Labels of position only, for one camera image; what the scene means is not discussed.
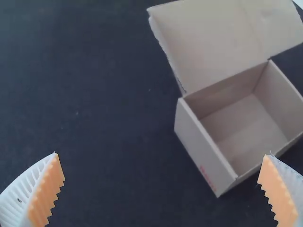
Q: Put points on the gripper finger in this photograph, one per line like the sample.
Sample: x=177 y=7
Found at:
x=284 y=196
x=28 y=198

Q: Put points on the cardboard box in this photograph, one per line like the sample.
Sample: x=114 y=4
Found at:
x=213 y=47

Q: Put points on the black mat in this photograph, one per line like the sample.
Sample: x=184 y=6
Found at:
x=94 y=82

